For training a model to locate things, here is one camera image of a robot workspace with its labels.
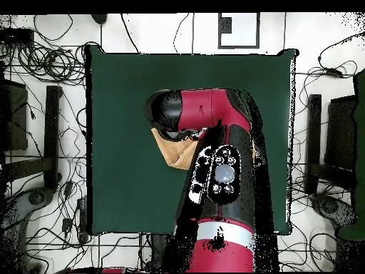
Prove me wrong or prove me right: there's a tan terry towel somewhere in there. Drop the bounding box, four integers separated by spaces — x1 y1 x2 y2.
150 127 200 171

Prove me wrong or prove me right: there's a black flat device box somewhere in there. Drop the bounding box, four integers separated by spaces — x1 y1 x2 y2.
0 28 35 46

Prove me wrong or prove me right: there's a dark green table cloth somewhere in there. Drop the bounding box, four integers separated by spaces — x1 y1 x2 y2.
85 45 299 236

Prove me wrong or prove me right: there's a black square case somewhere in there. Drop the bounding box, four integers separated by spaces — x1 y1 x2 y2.
0 78 29 151
324 95 358 172

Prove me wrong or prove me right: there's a black power strip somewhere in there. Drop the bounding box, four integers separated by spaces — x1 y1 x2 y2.
76 198 88 243

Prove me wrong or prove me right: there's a dark green fabric sheet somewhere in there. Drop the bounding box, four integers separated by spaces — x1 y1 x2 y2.
336 68 365 241

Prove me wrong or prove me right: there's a dark square floor frame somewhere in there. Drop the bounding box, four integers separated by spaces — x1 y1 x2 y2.
217 12 261 50

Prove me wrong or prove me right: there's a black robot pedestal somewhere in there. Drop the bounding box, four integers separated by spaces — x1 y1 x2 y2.
149 233 178 273

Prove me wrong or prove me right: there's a coiled black cable bundle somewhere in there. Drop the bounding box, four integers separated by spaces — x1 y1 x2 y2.
16 42 86 86

